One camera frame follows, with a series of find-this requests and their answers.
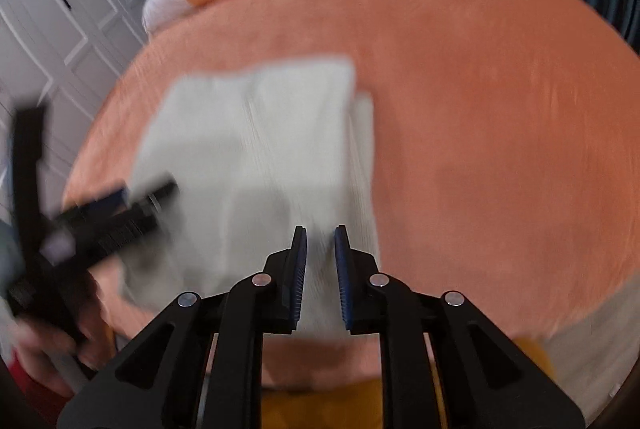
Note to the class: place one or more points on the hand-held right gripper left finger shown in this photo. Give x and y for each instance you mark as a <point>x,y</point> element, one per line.
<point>299,289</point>

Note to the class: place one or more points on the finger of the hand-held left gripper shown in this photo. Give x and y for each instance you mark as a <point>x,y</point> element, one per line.
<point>120,234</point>
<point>107,201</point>

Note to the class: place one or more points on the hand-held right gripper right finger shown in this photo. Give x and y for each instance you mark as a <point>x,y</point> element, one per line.
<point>343,289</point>

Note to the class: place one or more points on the cream knit garment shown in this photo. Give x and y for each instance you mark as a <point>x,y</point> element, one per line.
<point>280,134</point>

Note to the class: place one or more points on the person's left forearm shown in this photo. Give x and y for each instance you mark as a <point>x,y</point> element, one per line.
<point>35,389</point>

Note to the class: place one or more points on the person's left hand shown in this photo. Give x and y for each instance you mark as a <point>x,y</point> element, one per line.
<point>55,349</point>

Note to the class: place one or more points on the person's yellow clothing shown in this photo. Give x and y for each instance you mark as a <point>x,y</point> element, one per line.
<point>320,409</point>

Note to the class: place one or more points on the white panelled wardrobe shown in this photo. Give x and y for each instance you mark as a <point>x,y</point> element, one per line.
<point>75,24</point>

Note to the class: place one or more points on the orange bed blanket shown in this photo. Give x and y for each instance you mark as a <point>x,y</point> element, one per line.
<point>475,134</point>

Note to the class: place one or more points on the white bed sheet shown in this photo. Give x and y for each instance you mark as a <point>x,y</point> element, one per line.
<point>585,349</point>

